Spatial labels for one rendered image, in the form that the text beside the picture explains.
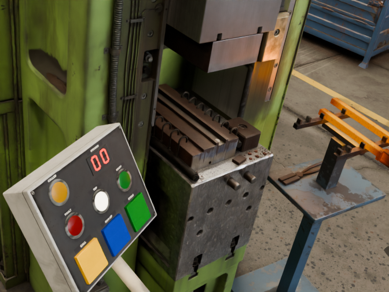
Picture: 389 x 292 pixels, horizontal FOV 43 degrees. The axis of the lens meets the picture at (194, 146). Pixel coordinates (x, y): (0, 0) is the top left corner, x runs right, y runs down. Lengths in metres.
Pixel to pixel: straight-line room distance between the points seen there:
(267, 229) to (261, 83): 1.20
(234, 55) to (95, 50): 0.40
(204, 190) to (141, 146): 0.25
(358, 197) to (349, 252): 0.91
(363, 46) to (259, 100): 3.52
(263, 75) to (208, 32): 0.54
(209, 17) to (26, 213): 0.67
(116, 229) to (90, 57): 0.45
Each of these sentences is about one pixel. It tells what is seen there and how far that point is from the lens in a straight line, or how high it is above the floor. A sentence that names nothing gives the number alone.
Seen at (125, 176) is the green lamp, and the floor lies 1.10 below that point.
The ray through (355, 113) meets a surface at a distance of 2.06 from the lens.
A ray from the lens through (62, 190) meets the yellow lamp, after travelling 1.12.
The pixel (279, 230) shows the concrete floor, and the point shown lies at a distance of 2.90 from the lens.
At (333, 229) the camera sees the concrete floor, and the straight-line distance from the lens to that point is 3.05.
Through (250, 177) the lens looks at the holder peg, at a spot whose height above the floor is 0.88.
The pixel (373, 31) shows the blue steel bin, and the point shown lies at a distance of 5.29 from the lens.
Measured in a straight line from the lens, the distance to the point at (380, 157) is 1.85.
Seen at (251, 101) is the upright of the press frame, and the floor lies 1.01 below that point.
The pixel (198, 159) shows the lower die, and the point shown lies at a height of 0.96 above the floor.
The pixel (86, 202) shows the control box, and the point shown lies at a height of 1.11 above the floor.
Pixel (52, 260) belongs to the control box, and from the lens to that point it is 1.14.
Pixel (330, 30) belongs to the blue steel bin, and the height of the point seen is 0.22.
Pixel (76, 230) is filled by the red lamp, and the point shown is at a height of 1.08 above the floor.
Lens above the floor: 1.88
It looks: 33 degrees down
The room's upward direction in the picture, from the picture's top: 10 degrees clockwise
